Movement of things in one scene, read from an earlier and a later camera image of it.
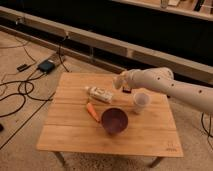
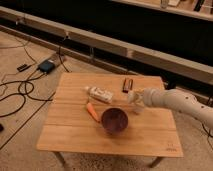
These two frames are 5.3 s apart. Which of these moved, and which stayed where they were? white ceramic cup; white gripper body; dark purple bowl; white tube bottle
Moved: white gripper body
Stayed: dark purple bowl; white ceramic cup; white tube bottle
